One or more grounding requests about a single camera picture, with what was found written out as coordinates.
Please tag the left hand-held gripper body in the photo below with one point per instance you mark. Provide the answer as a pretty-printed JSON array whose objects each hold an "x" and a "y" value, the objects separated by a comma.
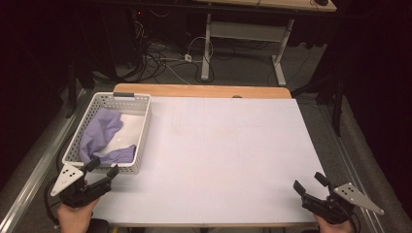
[{"x": 81, "y": 194}]

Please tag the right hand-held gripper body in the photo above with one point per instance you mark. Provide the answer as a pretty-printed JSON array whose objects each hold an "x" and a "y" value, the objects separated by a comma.
[{"x": 330, "y": 208}]

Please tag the purple shorts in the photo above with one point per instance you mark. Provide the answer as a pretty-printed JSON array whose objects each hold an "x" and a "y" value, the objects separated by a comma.
[{"x": 100, "y": 129}]

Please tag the white perforated plastic basket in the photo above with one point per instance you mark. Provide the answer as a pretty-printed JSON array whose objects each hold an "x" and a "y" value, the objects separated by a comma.
[{"x": 142, "y": 129}]

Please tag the person's right hand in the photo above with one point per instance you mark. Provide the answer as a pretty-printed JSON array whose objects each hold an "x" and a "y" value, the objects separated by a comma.
[{"x": 335, "y": 228}]

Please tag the person's left hand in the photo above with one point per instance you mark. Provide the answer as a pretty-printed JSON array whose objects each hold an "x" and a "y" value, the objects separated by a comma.
[{"x": 75, "y": 220}]

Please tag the black stand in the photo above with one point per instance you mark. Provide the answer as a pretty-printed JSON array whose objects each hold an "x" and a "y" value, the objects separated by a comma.
[
  {"x": 72, "y": 87},
  {"x": 336, "y": 103}
]

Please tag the white table mat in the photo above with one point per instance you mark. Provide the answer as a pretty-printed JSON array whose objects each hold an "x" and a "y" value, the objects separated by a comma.
[{"x": 226, "y": 155}]

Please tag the wooden table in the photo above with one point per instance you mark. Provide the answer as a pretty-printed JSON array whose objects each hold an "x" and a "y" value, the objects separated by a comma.
[{"x": 200, "y": 90}]

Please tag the white power adapter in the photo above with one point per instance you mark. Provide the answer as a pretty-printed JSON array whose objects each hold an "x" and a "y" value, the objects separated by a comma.
[{"x": 188, "y": 58}]

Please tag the black computer mouse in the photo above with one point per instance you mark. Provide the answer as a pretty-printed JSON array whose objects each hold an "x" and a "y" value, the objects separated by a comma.
[{"x": 321, "y": 2}]

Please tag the metal floor rail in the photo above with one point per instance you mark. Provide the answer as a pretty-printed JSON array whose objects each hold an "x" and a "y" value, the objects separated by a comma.
[
  {"x": 32, "y": 174},
  {"x": 350, "y": 174}
]

